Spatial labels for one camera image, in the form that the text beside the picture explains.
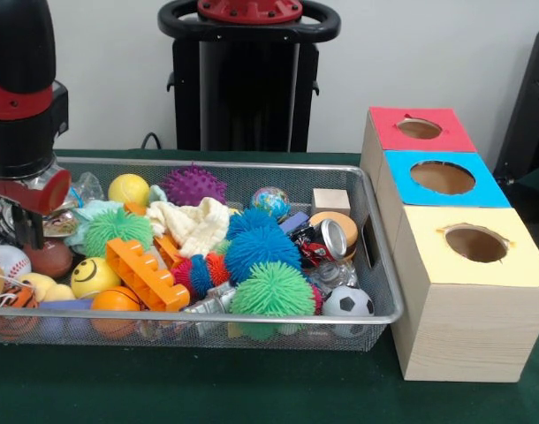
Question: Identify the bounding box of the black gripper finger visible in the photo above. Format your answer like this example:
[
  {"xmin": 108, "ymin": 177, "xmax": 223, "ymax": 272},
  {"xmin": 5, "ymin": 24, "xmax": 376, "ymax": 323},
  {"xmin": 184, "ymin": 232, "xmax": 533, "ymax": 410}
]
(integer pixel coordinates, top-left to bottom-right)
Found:
[
  {"xmin": 11, "ymin": 206, "xmax": 31, "ymax": 248},
  {"xmin": 29, "ymin": 212, "xmax": 44, "ymax": 249}
]

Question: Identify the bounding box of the black pedestal with red base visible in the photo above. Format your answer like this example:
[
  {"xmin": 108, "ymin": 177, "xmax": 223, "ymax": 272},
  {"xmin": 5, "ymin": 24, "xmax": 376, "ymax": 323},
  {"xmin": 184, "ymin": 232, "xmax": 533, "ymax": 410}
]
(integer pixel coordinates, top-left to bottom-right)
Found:
[{"xmin": 157, "ymin": 0, "xmax": 341, "ymax": 154}]

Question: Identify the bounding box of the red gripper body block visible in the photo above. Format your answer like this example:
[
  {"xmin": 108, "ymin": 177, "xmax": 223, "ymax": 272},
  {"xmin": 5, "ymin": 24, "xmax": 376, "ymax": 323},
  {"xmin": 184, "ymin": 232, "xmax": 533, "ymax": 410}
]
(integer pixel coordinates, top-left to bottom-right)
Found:
[{"xmin": 0, "ymin": 170, "xmax": 72, "ymax": 217}]

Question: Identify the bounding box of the black looped cable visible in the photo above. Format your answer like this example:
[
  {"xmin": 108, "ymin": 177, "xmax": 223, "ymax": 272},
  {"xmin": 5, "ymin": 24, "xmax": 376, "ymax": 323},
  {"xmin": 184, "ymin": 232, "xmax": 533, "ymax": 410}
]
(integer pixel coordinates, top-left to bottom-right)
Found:
[{"xmin": 140, "ymin": 131, "xmax": 163, "ymax": 151}]

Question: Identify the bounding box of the shallow metal mesh bin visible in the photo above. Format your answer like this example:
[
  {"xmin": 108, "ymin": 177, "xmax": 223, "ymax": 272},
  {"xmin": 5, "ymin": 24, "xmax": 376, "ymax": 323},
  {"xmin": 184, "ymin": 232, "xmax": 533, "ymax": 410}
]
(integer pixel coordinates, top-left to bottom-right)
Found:
[{"xmin": 0, "ymin": 156, "xmax": 406, "ymax": 352}]

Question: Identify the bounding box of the red and blue spiky toy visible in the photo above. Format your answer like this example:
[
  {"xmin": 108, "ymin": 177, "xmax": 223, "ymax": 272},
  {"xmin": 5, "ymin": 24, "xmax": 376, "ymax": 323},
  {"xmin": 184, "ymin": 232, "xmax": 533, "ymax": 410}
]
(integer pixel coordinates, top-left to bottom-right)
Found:
[{"xmin": 170, "ymin": 254, "xmax": 232, "ymax": 298}]

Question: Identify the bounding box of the green spiky rubber ball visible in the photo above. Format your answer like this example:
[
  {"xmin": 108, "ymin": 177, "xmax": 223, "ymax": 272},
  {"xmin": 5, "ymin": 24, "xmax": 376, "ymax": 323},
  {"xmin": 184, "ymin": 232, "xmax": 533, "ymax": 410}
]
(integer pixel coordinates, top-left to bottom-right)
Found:
[
  {"xmin": 81, "ymin": 207, "xmax": 155, "ymax": 260},
  {"xmin": 231, "ymin": 261, "xmax": 317, "ymax": 318}
]

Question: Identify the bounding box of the blue spiky rubber ball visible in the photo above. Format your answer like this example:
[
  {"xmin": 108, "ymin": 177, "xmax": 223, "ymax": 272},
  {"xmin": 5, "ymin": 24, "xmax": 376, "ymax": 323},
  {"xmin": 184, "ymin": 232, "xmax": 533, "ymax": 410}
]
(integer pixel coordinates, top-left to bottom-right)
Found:
[{"xmin": 227, "ymin": 223, "xmax": 302, "ymax": 284}]

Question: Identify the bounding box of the yellow smiley face ball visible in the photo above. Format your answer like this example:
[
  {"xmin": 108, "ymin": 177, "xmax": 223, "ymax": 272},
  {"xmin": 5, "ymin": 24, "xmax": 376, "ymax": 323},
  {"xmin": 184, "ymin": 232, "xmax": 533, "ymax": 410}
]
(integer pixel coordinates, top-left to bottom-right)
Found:
[{"xmin": 70, "ymin": 257, "xmax": 123, "ymax": 299}]

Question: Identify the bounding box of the black and white soccer ball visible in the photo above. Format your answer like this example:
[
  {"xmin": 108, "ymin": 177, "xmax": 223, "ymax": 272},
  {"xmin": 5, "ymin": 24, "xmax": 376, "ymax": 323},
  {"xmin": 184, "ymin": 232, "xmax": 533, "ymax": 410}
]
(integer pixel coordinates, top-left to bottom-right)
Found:
[{"xmin": 323, "ymin": 284, "xmax": 376, "ymax": 337}]

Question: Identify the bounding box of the yellow tennis ball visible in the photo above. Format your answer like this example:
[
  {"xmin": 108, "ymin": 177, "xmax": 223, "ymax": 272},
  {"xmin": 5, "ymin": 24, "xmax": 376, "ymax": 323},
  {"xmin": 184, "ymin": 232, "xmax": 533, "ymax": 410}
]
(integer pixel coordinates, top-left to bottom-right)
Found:
[{"xmin": 108, "ymin": 173, "xmax": 151, "ymax": 207}]

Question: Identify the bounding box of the purple spiky ball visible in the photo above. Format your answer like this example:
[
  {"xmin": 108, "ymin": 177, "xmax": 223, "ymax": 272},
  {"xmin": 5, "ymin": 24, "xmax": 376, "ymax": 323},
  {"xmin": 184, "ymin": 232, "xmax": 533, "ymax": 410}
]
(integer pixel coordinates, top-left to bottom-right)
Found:
[{"xmin": 159, "ymin": 163, "xmax": 229, "ymax": 207}]

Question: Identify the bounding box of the white baseball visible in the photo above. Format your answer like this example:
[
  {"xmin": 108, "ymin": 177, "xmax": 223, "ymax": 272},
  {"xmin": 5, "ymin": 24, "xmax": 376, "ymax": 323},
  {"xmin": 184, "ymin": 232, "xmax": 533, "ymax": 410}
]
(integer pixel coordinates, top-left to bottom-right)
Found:
[{"xmin": 0, "ymin": 244, "xmax": 33, "ymax": 279}]

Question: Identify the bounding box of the orange toy building brick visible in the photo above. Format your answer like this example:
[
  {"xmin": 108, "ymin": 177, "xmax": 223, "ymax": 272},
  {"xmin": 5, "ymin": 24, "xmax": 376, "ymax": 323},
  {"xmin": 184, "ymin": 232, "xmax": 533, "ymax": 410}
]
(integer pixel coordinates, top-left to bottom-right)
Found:
[{"xmin": 105, "ymin": 237, "xmax": 191, "ymax": 313}]

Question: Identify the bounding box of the wooden box with three holes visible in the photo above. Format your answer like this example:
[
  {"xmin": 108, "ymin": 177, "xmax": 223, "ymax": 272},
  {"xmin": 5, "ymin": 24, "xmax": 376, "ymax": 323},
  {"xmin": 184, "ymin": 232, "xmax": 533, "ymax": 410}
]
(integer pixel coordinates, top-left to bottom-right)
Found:
[{"xmin": 360, "ymin": 105, "xmax": 539, "ymax": 383}]

